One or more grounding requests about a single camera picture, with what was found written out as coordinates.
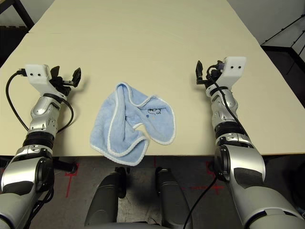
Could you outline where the black metal frame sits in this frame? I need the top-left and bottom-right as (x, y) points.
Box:
(0, 0), (36, 28)

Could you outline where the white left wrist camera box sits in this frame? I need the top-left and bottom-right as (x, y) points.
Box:
(24, 63), (58, 93)

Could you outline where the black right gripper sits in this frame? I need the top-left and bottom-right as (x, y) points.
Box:
(195, 60), (226, 90)

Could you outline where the black cabinet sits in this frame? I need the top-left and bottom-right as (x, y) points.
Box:
(261, 16), (305, 82)

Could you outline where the light blue towel white trim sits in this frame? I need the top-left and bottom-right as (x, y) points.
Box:
(89, 82), (176, 167)

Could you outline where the grey robot torso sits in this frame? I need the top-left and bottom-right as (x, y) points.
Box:
(83, 220), (167, 229)

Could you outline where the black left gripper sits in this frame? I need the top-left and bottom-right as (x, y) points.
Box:
(49, 66), (82, 97)

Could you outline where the black table foot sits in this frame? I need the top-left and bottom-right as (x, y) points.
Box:
(52, 159), (79, 174)

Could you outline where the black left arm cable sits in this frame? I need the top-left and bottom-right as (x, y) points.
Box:
(5, 68), (75, 133)

